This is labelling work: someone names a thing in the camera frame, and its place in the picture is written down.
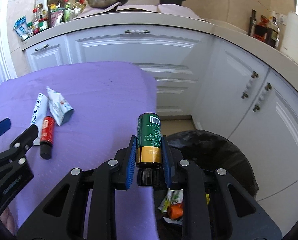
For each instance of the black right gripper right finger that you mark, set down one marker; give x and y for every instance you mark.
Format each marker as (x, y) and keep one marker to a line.
(232, 212)

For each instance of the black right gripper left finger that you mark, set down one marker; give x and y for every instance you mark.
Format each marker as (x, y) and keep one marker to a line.
(83, 198)

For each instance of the yellow foil wrapper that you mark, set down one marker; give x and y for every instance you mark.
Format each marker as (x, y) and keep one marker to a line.
(207, 198)

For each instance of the green white sachet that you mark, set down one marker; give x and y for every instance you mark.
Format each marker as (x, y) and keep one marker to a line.
(173, 197)

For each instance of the red tube black cap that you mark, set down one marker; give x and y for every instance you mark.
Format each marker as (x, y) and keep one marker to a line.
(46, 141)

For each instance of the orange packet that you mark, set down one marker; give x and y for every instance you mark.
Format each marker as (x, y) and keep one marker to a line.
(175, 211)

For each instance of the white blue lettered tube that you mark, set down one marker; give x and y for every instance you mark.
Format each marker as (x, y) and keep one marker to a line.
(39, 113)

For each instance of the white light blue tube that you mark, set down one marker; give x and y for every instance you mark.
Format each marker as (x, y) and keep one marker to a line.
(59, 107)

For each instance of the green gold bottle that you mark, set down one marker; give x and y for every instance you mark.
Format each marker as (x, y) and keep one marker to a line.
(148, 150)

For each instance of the black trash bin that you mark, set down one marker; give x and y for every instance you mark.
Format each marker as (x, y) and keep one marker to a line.
(210, 152)

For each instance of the person's hand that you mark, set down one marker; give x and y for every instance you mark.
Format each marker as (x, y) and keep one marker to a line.
(8, 220)

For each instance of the blue white snack bag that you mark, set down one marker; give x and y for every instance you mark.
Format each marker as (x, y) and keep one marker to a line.
(20, 27)

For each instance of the white spice rack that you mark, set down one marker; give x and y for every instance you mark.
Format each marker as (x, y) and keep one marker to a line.
(42, 6)

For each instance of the oil bottle red cap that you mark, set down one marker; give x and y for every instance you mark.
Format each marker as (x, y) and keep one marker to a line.
(78, 7)

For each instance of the dark soy sauce bottle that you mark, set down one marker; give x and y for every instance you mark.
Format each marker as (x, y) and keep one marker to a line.
(272, 37)

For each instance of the red labelled bottle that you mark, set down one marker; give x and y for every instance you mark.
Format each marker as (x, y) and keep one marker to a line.
(261, 29)

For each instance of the white electric kettle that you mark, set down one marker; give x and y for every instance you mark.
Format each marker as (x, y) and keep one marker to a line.
(289, 46)

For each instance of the dark glass bottle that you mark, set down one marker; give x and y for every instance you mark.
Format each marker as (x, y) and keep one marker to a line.
(252, 23)

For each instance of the left cabinet handle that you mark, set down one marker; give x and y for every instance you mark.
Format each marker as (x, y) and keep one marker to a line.
(41, 48)

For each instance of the cabinet door handle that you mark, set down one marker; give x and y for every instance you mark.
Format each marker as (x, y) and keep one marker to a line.
(262, 97)
(249, 85)

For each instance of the drawer handle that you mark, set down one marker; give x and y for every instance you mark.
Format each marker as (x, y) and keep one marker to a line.
(137, 32)

